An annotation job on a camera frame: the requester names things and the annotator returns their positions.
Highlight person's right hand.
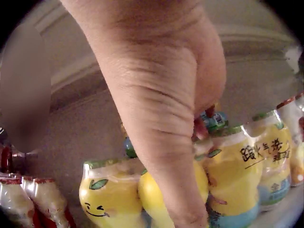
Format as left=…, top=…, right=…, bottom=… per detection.
left=59, top=0, right=227, bottom=228

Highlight person's right fingers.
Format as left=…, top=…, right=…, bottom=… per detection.
left=192, top=45, right=227, bottom=143

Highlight person's right thumb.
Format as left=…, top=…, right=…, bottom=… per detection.
left=119, top=85, right=210, bottom=228

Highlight shrink-wrapped pack of yellow bottles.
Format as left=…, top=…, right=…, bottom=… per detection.
left=79, top=110, right=294, bottom=228

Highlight pack of white red-capped bottles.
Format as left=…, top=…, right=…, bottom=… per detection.
left=277, top=94, right=304, bottom=188
left=0, top=142, right=77, bottom=228

